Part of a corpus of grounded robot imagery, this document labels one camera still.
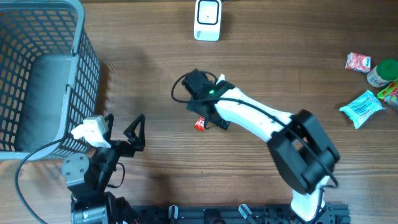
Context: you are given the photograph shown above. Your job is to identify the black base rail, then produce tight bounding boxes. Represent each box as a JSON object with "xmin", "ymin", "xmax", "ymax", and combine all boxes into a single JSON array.
[{"xmin": 133, "ymin": 203, "xmax": 351, "ymax": 224}]

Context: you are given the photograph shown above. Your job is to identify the white barcode scanner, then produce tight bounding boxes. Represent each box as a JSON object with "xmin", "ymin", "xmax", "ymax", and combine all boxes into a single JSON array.
[{"xmin": 193, "ymin": 0, "xmax": 222, "ymax": 42}]

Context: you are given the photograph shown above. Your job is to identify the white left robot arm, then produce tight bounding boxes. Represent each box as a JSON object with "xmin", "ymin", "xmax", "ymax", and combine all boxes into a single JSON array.
[{"xmin": 62, "ymin": 114, "xmax": 146, "ymax": 223}]

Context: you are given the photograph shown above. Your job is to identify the mint wet wipes pack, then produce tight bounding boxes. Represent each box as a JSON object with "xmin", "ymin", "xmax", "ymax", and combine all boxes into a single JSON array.
[{"xmin": 339, "ymin": 90, "xmax": 384, "ymax": 129}]

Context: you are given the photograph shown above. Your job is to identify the Haribo gummy bag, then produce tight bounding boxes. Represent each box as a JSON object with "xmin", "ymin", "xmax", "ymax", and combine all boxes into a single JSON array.
[{"xmin": 377, "ymin": 78, "xmax": 398, "ymax": 110}]

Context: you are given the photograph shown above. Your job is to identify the grey plastic basket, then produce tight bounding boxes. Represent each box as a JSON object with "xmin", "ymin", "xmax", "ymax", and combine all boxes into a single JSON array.
[{"xmin": 1, "ymin": 0, "xmax": 100, "ymax": 160}]

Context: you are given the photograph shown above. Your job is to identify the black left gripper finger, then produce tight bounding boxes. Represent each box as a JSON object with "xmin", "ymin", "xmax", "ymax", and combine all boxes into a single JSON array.
[
  {"xmin": 123, "ymin": 114, "xmax": 146, "ymax": 151},
  {"xmin": 104, "ymin": 113, "xmax": 114, "ymax": 140}
]

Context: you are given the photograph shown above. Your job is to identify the red white small carton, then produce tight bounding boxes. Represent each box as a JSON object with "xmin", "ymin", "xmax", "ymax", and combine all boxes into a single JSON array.
[{"xmin": 345, "ymin": 52, "xmax": 371, "ymax": 73}]

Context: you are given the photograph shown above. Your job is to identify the red Nescafe sachet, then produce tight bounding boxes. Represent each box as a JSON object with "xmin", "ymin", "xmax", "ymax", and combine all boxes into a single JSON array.
[{"xmin": 194, "ymin": 116, "xmax": 207, "ymax": 132}]

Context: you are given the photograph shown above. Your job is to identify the green lid jar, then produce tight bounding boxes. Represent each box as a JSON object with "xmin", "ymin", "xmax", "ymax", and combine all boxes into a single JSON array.
[{"xmin": 366, "ymin": 59, "xmax": 397, "ymax": 88}]

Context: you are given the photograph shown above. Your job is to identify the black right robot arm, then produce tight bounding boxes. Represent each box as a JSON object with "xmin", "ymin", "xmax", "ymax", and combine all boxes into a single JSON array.
[{"xmin": 177, "ymin": 69, "xmax": 340, "ymax": 223}]

